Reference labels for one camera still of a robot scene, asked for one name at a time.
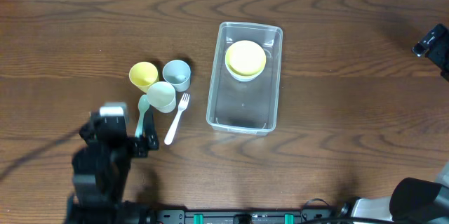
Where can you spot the white bowl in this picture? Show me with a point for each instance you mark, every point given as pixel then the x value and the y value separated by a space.
pixel 242 78

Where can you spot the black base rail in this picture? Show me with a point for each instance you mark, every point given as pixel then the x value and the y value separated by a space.
pixel 315 209

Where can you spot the white cup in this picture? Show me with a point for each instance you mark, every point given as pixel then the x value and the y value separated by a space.
pixel 162 96

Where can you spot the grey cup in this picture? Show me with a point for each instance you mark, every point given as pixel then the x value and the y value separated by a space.
pixel 178 74

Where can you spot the white plastic fork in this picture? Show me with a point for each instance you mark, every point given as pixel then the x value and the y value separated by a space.
pixel 183 104

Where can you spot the yellow bowl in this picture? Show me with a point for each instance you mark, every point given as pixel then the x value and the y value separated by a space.
pixel 246 57

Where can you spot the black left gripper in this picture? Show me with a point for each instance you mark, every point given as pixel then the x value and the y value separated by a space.
pixel 141 145

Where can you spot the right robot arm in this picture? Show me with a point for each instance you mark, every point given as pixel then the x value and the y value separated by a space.
pixel 413 200

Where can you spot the clear plastic container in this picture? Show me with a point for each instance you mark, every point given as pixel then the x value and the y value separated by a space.
pixel 239 103

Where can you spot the yellow cup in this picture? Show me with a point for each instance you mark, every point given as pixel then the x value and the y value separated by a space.
pixel 143 75

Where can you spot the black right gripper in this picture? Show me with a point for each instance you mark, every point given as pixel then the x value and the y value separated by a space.
pixel 431 45

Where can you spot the mint green spoon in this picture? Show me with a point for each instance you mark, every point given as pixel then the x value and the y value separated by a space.
pixel 143 106

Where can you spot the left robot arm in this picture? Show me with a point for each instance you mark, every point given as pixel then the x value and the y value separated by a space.
pixel 101 169

